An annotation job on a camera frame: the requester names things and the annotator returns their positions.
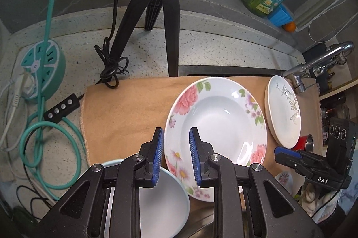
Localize chrome faucet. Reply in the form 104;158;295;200
281;41;354;94

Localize white plug and cable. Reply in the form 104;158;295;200
0;72;36;152

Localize white plate red rose rim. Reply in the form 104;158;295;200
164;77;268;202

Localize orange fruit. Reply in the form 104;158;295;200
282;22;296;33

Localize gloved right hand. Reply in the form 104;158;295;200
298;182;340;224

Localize light blue ceramic bowl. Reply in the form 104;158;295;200
100;159;191;238

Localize white plate grey branch pattern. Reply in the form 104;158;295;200
264;75;302;149

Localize blue ribbed cup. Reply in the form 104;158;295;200
268;4;293;27

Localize black inline switch controller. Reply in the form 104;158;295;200
43;93;80;123

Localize black tripod light cable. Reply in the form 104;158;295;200
94;0;132;89

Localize white plate pink flowers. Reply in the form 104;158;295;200
275;171;293;195

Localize teal round power strip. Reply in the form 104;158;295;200
21;39;66;102

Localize tan cloth mat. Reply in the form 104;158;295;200
79;75;321;194

